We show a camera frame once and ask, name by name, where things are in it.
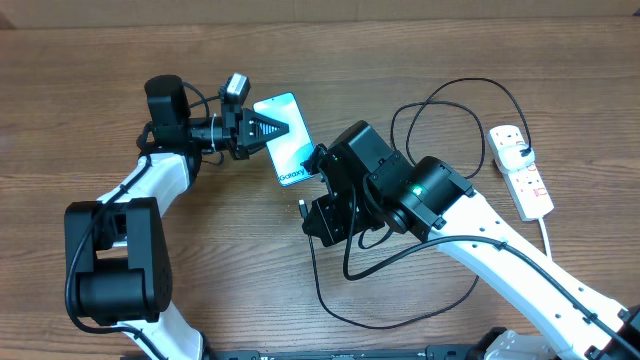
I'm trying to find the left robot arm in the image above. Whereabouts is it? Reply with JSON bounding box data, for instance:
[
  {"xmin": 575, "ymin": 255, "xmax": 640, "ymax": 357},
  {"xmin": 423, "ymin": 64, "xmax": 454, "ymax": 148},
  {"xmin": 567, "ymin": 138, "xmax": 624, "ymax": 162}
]
[{"xmin": 64, "ymin": 73, "xmax": 289, "ymax": 359}]

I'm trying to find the black USB charging cable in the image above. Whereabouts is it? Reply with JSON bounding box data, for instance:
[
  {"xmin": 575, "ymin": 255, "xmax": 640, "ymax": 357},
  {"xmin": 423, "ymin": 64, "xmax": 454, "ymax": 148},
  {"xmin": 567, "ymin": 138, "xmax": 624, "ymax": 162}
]
[{"xmin": 298, "ymin": 77, "xmax": 533, "ymax": 331}]

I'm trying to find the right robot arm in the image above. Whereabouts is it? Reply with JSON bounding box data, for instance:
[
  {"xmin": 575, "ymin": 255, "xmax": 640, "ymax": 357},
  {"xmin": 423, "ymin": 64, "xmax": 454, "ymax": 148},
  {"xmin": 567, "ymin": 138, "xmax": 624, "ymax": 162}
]
[{"xmin": 301, "ymin": 121, "xmax": 639, "ymax": 359}]

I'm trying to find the white power strip cord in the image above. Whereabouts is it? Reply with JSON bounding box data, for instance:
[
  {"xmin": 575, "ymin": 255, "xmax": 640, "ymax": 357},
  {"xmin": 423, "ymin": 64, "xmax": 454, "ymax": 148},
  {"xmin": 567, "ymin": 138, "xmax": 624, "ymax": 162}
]
[{"xmin": 537, "ymin": 217, "xmax": 554, "ymax": 260}]

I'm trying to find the blue Samsung Galaxy smartphone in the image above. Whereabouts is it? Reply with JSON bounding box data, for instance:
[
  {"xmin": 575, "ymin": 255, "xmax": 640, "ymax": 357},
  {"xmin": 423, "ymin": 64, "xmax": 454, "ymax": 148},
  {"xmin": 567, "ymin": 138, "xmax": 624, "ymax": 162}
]
[{"xmin": 253, "ymin": 92, "xmax": 314, "ymax": 187}]

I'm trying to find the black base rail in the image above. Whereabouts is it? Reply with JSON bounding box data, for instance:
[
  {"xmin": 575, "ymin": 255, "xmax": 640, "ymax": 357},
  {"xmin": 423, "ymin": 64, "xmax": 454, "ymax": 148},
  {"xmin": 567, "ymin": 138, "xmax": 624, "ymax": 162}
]
[{"xmin": 119, "ymin": 327, "xmax": 551, "ymax": 360}]

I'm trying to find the white charger plug adapter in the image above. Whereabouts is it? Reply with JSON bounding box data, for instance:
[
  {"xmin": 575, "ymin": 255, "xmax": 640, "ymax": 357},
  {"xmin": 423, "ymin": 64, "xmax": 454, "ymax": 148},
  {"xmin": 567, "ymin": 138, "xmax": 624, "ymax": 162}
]
[{"xmin": 496, "ymin": 144, "xmax": 536, "ymax": 174}]

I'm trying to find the white power strip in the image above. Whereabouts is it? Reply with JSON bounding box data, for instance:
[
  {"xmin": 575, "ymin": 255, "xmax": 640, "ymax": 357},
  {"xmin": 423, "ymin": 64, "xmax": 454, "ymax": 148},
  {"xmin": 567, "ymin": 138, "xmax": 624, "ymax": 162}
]
[{"xmin": 487, "ymin": 125, "xmax": 554, "ymax": 221}]

